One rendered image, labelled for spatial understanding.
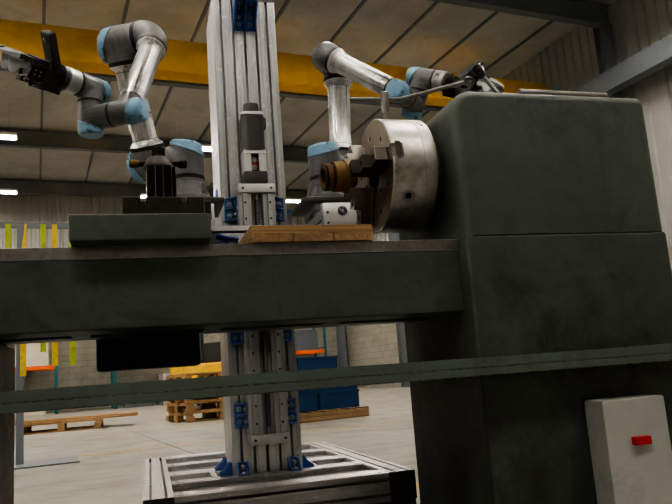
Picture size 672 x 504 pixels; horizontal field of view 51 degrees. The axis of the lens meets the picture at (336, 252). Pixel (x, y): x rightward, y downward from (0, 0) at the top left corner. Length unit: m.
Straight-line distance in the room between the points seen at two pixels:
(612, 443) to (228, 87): 1.83
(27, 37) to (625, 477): 11.92
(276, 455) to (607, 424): 1.22
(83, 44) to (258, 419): 10.86
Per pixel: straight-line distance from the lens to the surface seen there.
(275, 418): 2.50
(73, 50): 12.82
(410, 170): 1.83
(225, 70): 2.81
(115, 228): 1.58
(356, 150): 2.02
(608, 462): 1.84
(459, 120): 1.86
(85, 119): 2.25
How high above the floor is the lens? 0.55
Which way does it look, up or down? 10 degrees up
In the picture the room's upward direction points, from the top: 4 degrees counter-clockwise
